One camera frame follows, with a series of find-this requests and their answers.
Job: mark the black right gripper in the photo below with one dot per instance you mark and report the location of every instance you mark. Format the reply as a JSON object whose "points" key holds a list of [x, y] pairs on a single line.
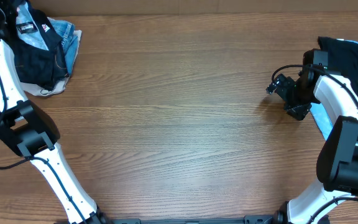
{"points": [[298, 112]]}

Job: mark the black printed cycling jersey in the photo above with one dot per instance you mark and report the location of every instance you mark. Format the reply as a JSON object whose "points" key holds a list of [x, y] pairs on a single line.
{"points": [[38, 53]]}

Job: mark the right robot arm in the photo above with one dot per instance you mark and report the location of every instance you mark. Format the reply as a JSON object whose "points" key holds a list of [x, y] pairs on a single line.
{"points": [[337, 163]]}

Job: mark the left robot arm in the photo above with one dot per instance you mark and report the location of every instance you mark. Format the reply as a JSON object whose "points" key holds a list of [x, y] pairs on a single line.
{"points": [[32, 134]]}

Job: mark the light blue t-shirt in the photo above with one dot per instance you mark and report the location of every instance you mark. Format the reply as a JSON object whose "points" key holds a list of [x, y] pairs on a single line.
{"points": [[322, 121]]}

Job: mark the plain black garment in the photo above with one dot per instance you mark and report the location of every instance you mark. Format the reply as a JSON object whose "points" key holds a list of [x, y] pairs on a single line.
{"points": [[343, 57]]}

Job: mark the folded blue denim jeans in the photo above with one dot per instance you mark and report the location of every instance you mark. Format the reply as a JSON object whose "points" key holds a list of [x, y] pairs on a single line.
{"points": [[66, 30]]}

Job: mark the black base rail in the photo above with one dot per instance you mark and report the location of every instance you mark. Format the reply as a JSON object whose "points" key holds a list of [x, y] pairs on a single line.
{"points": [[248, 219]]}

